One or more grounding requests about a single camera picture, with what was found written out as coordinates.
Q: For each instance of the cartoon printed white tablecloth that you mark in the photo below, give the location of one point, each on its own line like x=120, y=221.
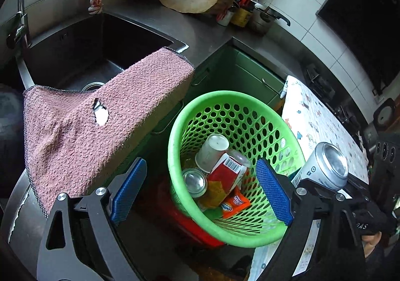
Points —
x=315, y=118

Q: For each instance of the dark kitchen sink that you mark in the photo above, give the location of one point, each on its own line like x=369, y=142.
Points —
x=93, y=46

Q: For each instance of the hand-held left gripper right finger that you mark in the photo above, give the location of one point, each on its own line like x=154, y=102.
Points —
x=275, y=192

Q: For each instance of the black gas stove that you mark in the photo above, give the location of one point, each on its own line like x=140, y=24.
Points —
x=325, y=87

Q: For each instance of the red yellow drink can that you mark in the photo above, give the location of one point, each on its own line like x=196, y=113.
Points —
x=226, y=174

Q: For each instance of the black range hood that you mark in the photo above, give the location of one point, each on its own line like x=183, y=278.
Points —
x=362, y=18

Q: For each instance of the black rice cooker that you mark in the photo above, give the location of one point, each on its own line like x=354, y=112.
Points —
x=382, y=115

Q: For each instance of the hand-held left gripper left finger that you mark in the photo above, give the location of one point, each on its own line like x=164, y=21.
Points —
x=129, y=192

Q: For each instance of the orange snack packet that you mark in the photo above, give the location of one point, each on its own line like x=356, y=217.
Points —
x=236, y=203

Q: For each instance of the green perforated plastic basket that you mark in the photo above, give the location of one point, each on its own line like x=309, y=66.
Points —
x=250, y=118

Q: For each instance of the blue and white can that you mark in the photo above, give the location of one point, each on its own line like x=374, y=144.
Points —
x=325, y=165

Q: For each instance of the green kitchen cabinet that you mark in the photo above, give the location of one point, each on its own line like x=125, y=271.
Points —
x=237, y=75

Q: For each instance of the small seasoning jar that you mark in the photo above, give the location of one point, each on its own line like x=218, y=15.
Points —
x=224, y=18

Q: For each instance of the pink dish cloth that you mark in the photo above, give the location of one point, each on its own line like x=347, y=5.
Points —
x=93, y=150

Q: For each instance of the person's right hand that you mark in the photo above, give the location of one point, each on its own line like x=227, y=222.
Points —
x=370, y=243

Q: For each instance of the red and white scrubber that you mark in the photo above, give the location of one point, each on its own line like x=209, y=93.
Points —
x=95, y=4

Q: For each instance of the red soda can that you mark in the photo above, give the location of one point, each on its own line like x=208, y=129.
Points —
x=195, y=182

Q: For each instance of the white paper cup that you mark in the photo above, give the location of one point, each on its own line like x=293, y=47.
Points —
x=211, y=151

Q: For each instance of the red plastic stool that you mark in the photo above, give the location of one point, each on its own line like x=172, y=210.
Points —
x=184, y=221

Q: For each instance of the steel sink faucet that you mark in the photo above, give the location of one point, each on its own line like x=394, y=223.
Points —
x=20, y=18

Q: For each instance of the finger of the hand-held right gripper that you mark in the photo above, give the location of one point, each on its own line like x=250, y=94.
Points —
x=359, y=185

